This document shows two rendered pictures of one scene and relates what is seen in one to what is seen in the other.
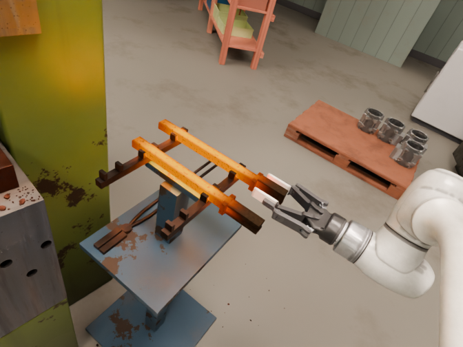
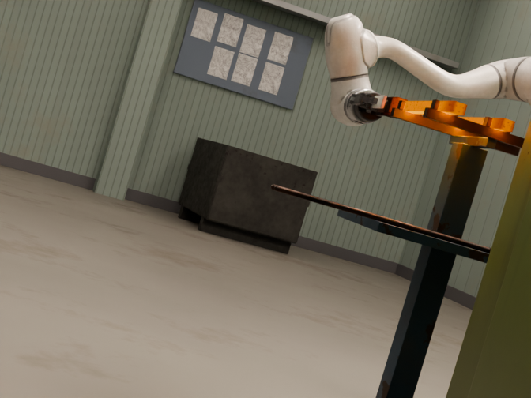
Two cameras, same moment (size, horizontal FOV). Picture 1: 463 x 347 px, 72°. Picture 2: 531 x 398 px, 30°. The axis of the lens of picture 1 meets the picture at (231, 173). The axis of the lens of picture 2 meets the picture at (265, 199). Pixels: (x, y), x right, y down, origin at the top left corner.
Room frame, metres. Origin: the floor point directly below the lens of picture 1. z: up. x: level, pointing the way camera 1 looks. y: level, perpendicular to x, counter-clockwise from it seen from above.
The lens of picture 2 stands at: (2.19, 1.65, 0.71)
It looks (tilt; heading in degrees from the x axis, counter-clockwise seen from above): 2 degrees down; 234
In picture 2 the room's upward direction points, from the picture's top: 17 degrees clockwise
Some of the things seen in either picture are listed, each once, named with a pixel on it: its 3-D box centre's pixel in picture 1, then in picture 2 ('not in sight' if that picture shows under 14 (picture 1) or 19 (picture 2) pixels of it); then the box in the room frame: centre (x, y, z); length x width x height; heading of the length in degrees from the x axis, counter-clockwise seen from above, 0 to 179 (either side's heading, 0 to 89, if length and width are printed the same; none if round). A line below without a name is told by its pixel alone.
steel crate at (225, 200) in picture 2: not in sight; (242, 194); (-3.24, -6.19, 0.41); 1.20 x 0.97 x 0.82; 70
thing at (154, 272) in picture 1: (168, 234); (441, 242); (0.60, 0.13, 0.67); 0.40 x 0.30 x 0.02; 156
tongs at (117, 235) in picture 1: (171, 194); (408, 227); (0.75, 0.18, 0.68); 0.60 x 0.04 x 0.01; 157
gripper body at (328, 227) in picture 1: (323, 222); (373, 106); (0.57, -0.25, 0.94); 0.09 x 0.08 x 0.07; 67
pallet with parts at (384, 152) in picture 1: (359, 135); not in sight; (2.56, -0.98, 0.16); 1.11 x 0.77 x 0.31; 69
